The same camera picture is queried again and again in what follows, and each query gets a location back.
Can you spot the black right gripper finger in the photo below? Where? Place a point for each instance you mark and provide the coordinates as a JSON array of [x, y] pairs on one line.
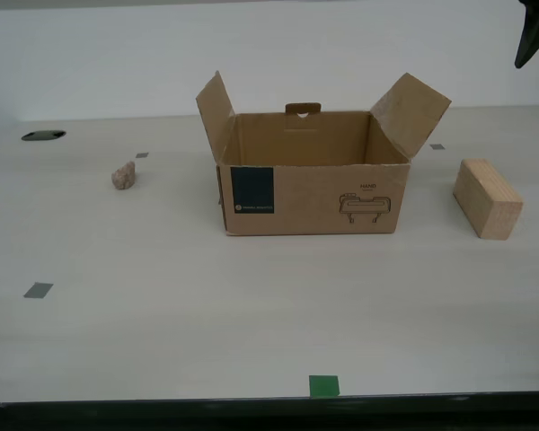
[[536, 27]]

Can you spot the light wooden block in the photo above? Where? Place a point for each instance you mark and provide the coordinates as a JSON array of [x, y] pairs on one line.
[[485, 197]]

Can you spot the speckled pinkish granite rock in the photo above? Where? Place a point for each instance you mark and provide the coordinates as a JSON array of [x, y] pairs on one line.
[[124, 176]]

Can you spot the brown cardboard box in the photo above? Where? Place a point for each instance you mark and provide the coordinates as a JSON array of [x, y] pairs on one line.
[[314, 202]]

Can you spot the green tape square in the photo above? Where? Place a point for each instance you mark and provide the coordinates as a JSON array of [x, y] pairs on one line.
[[323, 387]]

